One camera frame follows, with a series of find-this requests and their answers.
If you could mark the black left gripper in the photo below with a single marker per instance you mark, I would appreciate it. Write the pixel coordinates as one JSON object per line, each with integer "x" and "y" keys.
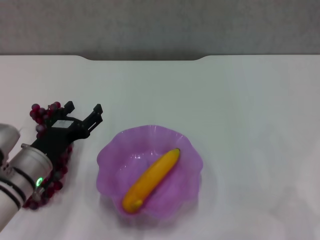
{"x": 56, "y": 140}

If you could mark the dark red grape bunch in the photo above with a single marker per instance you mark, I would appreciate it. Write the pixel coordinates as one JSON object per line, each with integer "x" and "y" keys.
{"x": 40, "y": 111}

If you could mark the yellow banana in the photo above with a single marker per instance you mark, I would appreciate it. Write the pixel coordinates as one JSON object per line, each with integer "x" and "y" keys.
{"x": 150, "y": 177}

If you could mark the purple translucent scalloped bowl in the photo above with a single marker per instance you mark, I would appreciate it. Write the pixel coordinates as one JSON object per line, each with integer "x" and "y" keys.
{"x": 120, "y": 160}

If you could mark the gray fabric partition panel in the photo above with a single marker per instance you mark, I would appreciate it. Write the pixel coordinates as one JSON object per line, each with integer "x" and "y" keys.
{"x": 160, "y": 25}

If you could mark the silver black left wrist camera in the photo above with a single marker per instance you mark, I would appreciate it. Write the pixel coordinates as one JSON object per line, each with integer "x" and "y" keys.
{"x": 7, "y": 135}

